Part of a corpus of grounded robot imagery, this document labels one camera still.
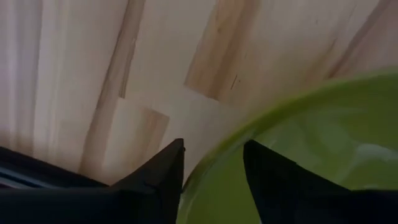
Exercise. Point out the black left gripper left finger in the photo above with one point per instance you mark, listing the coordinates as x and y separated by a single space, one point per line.
161 186

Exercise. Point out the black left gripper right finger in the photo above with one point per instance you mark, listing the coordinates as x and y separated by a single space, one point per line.
280 193

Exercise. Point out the green bowl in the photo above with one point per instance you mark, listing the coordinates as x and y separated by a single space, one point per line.
326 140

